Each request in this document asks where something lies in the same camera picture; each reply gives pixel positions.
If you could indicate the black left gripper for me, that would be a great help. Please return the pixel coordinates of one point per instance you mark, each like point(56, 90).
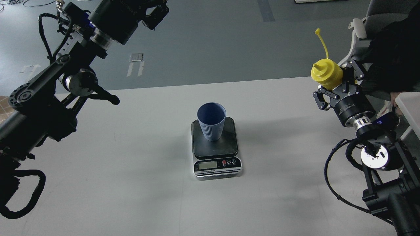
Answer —
point(119, 18)

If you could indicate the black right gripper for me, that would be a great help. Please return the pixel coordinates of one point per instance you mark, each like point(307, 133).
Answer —
point(348, 100)

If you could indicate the yellow squeeze bottle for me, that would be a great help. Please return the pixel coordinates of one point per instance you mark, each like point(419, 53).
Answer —
point(325, 71)

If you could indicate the blue ribbed plastic cup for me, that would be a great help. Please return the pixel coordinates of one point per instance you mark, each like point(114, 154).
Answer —
point(211, 117)

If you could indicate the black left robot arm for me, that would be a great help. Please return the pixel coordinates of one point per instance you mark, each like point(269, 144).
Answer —
point(47, 105)

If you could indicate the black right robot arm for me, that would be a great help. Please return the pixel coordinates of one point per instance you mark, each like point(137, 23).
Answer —
point(391, 172)

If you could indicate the digital kitchen scale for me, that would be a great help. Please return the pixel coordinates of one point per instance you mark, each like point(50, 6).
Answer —
point(220, 158)

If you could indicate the grey floor plate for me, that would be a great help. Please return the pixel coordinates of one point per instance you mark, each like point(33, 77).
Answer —
point(136, 57)

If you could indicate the white side table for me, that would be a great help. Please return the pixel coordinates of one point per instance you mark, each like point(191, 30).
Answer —
point(409, 104)

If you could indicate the white office chair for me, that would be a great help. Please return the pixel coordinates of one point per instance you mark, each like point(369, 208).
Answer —
point(380, 14)

